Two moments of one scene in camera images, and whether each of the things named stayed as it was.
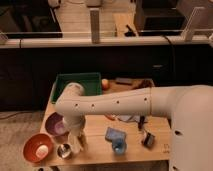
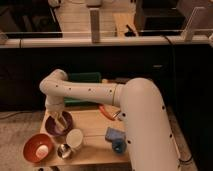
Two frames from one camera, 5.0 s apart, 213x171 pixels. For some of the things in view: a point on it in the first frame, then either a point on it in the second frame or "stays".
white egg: (42, 151) stays
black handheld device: (130, 33) stays
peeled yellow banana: (82, 140) → (59, 122)
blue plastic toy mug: (117, 138) stays
